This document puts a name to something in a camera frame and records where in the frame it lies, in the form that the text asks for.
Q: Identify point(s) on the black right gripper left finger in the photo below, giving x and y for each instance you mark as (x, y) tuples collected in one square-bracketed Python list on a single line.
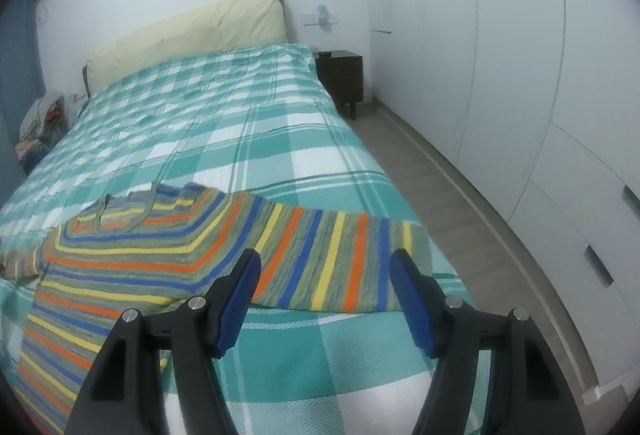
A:
[(207, 326)]

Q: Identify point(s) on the multicolour striped knit sweater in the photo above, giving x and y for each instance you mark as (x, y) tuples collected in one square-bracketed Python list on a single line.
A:
[(324, 349)]

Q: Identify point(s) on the dark wooden nightstand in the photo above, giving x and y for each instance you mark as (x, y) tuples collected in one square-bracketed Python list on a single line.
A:
[(341, 73)]

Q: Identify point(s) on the cream padded headboard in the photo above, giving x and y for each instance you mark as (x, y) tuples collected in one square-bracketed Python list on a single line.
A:
[(219, 27)]

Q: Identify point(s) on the white wardrobe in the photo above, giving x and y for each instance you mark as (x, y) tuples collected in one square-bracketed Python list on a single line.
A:
[(536, 104)]

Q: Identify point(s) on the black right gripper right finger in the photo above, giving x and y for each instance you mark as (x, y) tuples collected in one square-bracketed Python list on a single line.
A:
[(445, 328)]

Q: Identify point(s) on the blue grey curtain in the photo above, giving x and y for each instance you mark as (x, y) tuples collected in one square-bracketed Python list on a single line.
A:
[(21, 84)]

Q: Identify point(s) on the clothes pile beside bed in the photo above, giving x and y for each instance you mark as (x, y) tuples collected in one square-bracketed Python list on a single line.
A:
[(42, 128)]

